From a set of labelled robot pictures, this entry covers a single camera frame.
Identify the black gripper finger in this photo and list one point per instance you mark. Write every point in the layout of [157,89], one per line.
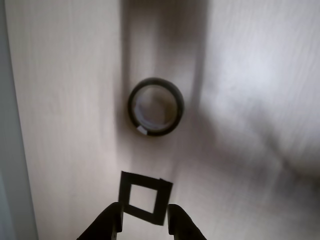
[105,225]
[183,225]

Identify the black square tape outline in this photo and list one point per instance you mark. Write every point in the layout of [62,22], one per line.
[125,186]

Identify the black tape roll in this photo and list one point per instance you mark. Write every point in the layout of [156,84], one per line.
[131,105]

